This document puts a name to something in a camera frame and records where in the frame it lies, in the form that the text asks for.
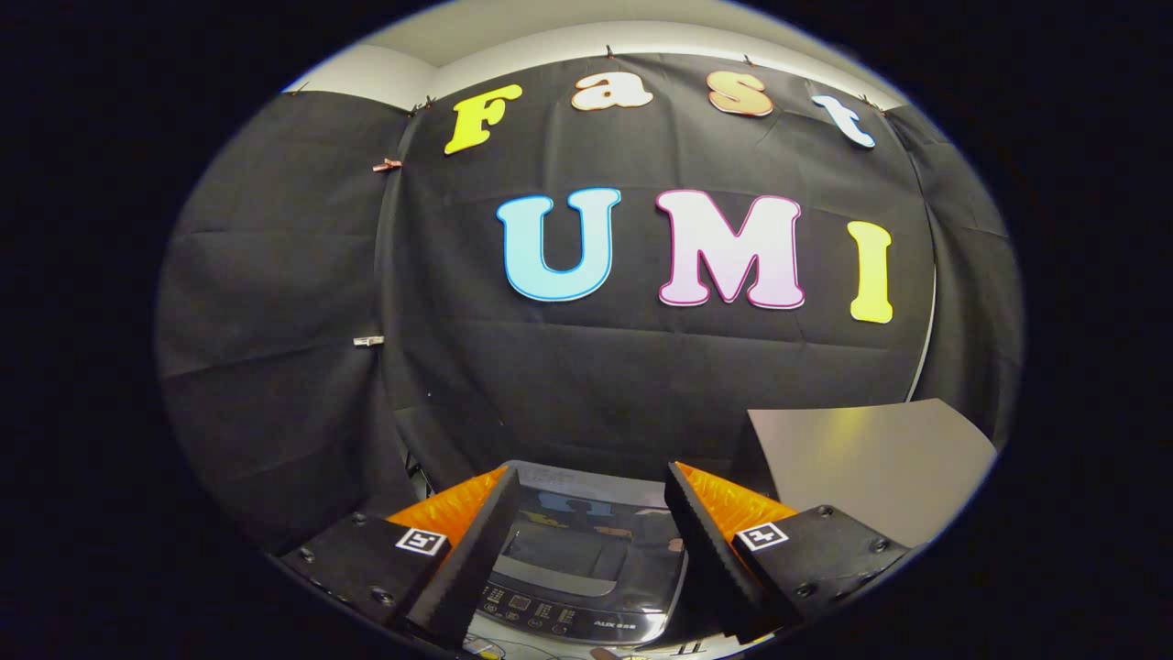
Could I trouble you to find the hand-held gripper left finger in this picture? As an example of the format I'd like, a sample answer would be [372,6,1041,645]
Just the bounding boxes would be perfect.
[278,465,521,646]

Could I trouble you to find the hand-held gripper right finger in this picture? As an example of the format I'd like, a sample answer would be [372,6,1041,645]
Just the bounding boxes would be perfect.
[664,461,913,644]

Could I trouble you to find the dark washing machine lid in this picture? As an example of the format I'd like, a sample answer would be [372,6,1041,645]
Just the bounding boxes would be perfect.
[490,461,690,611]

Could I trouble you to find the grey washing machine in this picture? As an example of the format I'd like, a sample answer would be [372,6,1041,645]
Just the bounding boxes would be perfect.
[472,460,699,650]

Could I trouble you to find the grey cabinet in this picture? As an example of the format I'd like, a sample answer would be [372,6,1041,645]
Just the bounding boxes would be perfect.
[746,398,999,549]

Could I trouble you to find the black backdrop cloth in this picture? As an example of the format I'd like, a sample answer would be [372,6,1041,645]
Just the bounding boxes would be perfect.
[156,50,1025,551]

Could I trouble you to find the row of black clips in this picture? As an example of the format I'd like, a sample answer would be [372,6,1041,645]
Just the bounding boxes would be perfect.
[289,41,881,116]

